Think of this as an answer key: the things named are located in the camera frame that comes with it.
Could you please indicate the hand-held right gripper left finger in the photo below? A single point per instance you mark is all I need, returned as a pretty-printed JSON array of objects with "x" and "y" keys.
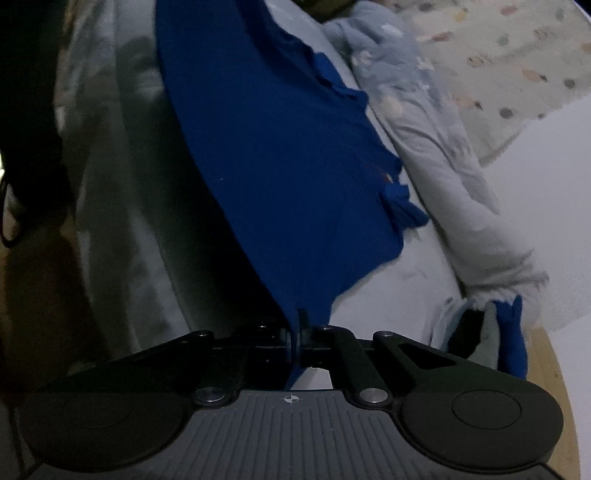
[{"x": 272, "y": 333}]

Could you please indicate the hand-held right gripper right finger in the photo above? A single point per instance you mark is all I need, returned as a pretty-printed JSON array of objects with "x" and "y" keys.
[{"x": 305, "y": 328}]

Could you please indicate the blue garment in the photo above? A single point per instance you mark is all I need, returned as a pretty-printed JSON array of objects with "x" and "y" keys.
[{"x": 286, "y": 152}]

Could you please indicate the blue and grey plush toy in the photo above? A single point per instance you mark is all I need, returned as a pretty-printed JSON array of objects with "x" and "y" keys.
[{"x": 496, "y": 339}]

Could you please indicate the light blue patterned blanket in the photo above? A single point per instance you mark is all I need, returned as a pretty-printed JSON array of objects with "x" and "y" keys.
[{"x": 415, "y": 115}]

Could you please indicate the dark clothing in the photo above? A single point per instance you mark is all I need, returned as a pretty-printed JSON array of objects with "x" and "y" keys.
[{"x": 27, "y": 120}]

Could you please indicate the white dotted bedsheet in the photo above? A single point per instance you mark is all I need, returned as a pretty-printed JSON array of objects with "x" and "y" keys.
[{"x": 503, "y": 69}]

